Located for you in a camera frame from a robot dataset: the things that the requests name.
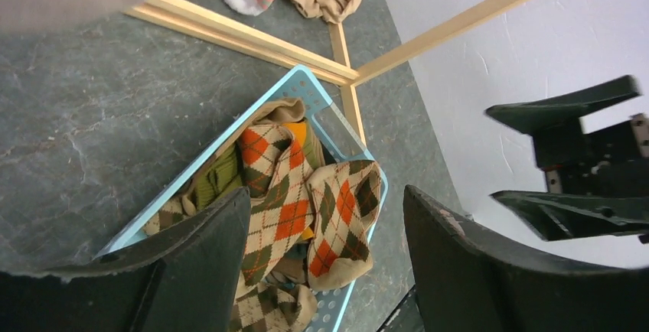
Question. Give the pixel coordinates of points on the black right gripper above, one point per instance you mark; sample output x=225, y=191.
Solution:
x=611, y=164

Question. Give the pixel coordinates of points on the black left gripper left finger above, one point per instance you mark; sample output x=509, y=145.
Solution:
x=181, y=279

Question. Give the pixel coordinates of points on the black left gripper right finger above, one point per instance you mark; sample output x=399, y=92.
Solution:
x=470, y=278

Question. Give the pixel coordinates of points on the argyle patterned sock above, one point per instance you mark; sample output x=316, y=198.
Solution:
x=346, y=201
x=268, y=160

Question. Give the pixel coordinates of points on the light blue plastic basket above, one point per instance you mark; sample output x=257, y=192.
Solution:
x=343, y=145

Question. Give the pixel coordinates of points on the wooden hanger stand frame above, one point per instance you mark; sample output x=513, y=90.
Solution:
x=193, y=20

